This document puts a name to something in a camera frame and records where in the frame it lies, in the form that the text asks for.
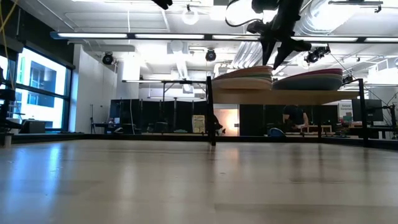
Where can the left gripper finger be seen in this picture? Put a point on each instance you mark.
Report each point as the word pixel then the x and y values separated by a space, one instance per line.
pixel 163 3

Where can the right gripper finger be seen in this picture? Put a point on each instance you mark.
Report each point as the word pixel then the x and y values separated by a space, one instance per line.
pixel 289 49
pixel 268 49

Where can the terracotta plate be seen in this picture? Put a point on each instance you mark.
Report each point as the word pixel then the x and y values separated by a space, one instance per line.
pixel 248 70

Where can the blue plate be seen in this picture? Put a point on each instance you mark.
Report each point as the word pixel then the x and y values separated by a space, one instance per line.
pixel 308 84

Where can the magenta plate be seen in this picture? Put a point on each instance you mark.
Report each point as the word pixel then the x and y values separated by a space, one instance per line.
pixel 323 72

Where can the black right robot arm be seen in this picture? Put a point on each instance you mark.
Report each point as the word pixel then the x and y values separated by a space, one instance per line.
pixel 264 4

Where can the black track spotlight cluster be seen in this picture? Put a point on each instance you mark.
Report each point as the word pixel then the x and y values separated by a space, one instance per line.
pixel 315 56

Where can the round white ceiling lamp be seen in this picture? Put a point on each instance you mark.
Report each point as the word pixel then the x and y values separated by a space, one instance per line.
pixel 190 18

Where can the long ceiling light bar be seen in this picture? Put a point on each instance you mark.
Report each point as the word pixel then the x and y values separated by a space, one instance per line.
pixel 168 36

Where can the round black ceiling speaker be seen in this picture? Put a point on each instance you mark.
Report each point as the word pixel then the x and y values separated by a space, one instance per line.
pixel 211 55
pixel 108 58

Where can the person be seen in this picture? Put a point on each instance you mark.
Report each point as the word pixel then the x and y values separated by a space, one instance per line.
pixel 293 115

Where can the black partition panel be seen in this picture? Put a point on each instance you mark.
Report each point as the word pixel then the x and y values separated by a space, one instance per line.
pixel 149 115
pixel 255 119

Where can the black ceiling track fixture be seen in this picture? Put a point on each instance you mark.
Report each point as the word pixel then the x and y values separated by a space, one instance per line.
pixel 354 2

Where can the low wooden bench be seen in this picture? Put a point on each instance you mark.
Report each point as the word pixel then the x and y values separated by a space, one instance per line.
pixel 314 127

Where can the green white sign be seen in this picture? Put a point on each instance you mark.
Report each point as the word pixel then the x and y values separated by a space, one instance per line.
pixel 345 110

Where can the blue rounded object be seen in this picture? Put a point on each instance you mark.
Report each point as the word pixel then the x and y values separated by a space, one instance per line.
pixel 276 133

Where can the black monitor screen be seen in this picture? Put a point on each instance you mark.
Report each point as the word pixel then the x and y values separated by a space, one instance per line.
pixel 367 110

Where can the yellow poster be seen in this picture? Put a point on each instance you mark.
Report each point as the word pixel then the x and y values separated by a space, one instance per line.
pixel 198 124

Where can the black tripod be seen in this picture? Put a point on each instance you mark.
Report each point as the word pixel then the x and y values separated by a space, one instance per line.
pixel 92 121

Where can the large glass window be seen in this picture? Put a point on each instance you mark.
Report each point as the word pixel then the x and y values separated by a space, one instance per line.
pixel 43 93

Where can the black equipment case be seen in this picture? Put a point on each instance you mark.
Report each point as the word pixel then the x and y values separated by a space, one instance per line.
pixel 32 127

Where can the dark equipment rack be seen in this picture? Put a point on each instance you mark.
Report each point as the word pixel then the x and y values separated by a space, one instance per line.
pixel 6 105

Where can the small white cylinder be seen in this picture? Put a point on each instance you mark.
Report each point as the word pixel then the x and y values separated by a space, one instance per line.
pixel 7 140

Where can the silver ventilation duct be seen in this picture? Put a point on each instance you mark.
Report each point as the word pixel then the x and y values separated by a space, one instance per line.
pixel 314 18

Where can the wooden shelf black metal frame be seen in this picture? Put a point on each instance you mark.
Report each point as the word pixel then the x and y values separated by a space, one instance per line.
pixel 280 97

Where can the black background frame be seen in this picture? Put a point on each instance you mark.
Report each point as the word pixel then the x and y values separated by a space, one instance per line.
pixel 174 82

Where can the black aluminium rig frame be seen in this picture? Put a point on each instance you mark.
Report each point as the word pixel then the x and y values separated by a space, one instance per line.
pixel 124 137

